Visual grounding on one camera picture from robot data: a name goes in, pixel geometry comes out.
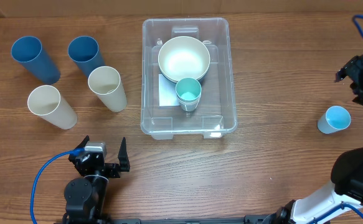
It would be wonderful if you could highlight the light blue small cup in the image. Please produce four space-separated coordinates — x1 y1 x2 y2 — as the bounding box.
317 106 351 134

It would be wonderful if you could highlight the cream bowl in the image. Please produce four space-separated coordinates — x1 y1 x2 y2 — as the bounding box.
158 36 211 68
159 67 209 83

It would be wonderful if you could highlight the pink small cup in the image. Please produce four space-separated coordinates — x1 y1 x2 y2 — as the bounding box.
177 93 200 103

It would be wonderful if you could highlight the grey small cup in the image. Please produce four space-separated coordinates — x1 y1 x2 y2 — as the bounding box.
179 101 199 112

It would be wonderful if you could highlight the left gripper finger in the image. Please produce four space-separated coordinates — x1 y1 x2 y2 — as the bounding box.
75 135 90 149
118 137 130 172

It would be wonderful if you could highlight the green small cup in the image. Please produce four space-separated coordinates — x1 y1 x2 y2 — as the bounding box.
176 78 202 96

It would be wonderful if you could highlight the left blue cable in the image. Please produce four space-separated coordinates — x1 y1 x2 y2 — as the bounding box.
29 147 86 224

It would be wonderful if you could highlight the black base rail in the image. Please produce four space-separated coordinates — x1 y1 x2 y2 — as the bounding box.
54 213 293 224

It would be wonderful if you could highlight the white label in bin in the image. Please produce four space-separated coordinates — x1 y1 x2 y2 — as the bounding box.
158 74 179 107

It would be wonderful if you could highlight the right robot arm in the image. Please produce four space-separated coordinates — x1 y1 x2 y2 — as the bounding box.
264 55 363 223

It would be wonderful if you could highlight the blue tall cup far left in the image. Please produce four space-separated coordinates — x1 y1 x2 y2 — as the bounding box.
11 36 60 85

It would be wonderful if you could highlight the blue tall cup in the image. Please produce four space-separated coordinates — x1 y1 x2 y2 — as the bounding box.
11 36 60 85
68 35 105 77

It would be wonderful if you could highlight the blue bowl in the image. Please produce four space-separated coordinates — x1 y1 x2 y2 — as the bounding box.
159 73 205 84

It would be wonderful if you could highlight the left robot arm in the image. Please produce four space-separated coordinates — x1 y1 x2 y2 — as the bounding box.
62 136 130 223

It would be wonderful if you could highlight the clear plastic storage bin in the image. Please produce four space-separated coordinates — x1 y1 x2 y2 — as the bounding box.
140 17 237 140

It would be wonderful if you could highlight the cream tall cup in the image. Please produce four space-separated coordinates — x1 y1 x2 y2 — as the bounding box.
88 66 127 112
27 85 78 129

